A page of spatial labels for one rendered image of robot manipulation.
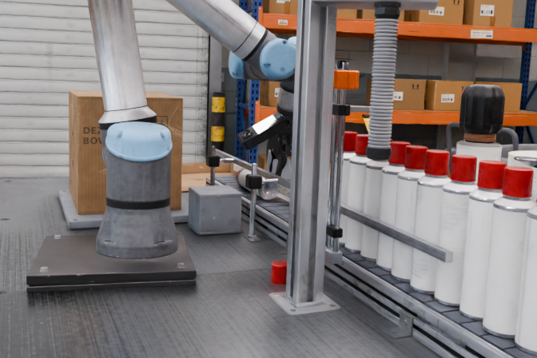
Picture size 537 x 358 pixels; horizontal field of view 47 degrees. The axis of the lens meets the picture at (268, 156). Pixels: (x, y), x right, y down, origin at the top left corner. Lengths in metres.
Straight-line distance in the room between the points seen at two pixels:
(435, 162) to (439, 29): 4.36
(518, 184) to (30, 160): 4.88
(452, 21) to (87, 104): 4.32
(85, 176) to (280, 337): 0.73
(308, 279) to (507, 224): 0.34
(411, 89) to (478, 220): 4.43
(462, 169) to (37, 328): 0.61
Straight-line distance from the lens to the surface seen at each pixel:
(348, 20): 4.93
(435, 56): 6.18
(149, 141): 1.11
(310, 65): 0.92
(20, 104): 5.41
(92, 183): 1.47
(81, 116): 1.44
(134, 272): 1.05
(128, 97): 1.26
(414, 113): 5.16
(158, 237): 1.15
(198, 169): 2.14
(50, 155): 5.40
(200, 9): 1.16
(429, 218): 0.91
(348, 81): 0.99
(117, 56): 1.26
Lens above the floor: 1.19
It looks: 8 degrees down
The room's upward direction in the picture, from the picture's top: 2 degrees clockwise
